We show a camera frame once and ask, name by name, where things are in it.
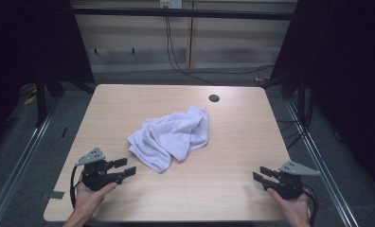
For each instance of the aluminium floor rail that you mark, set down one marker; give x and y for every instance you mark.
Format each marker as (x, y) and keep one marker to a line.
(21, 157)
(321, 164)

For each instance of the black horizontal frame bar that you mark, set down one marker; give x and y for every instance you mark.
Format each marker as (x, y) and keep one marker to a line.
(182, 13)

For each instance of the white towel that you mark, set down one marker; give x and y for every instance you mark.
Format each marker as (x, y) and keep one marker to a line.
(173, 135)

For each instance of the white wall socket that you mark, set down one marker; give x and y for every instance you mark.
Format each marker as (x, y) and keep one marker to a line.
(171, 3)

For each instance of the person's left hand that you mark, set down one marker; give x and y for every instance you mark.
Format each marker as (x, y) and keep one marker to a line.
(87, 200)

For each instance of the yellow item on floor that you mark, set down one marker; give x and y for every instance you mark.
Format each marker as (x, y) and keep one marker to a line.
(30, 100)

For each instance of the black metal stand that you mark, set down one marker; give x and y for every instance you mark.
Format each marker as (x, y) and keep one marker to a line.
(41, 101)

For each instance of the person's right hand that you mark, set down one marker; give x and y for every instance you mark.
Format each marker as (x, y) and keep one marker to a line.
(294, 209)

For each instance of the black curtain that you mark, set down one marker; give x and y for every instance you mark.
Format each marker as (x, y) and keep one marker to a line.
(24, 41)
(349, 78)

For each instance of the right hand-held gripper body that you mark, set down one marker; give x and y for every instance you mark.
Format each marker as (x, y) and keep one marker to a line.
(289, 186)

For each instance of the small black wall hook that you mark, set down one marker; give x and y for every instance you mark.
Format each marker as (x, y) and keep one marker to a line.
(133, 51)
(96, 51)

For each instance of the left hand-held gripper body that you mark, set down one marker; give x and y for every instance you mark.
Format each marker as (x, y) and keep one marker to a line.
(95, 176)

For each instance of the grey tape piece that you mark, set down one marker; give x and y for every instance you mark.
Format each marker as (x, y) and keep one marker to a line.
(54, 195)

